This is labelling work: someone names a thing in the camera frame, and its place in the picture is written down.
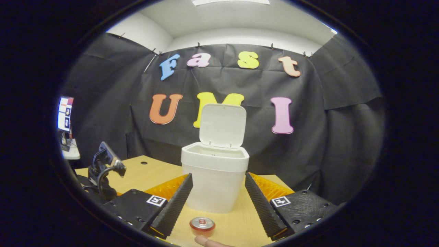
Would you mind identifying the red pop can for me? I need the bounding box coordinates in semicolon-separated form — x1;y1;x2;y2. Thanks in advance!
189;217;216;237

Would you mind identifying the computer monitor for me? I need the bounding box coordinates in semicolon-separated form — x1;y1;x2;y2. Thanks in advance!
58;97;74;132

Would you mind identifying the wooden desktop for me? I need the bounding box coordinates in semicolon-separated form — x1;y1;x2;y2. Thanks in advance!
75;155;295;247

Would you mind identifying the ceiling light panel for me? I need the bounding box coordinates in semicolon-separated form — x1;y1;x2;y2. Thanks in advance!
192;0;270;6

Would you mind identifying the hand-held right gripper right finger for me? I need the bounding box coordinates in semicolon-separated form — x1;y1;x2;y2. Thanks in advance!
245;172;340;241

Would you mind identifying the black backdrop cloth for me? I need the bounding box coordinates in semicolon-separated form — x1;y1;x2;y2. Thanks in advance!
60;33;385;206

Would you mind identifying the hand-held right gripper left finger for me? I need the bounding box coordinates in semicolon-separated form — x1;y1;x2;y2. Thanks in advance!
103;173;193;240

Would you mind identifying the white side table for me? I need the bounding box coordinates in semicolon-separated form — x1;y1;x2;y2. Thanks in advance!
62;137;81;160

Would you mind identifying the white desktop garbage bin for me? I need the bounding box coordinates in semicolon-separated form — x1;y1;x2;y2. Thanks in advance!
181;104;250;214

